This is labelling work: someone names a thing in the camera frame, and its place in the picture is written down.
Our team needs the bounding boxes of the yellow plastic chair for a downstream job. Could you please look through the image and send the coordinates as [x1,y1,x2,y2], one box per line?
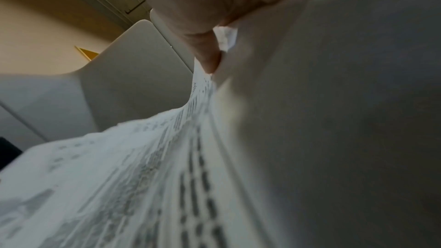
[74,45,102,62]

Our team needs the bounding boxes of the pile of printed papers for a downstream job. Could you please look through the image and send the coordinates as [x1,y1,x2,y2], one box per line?
[0,0,441,248]

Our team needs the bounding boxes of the black monitor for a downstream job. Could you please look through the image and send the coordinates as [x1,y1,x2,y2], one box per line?
[0,137,22,172]

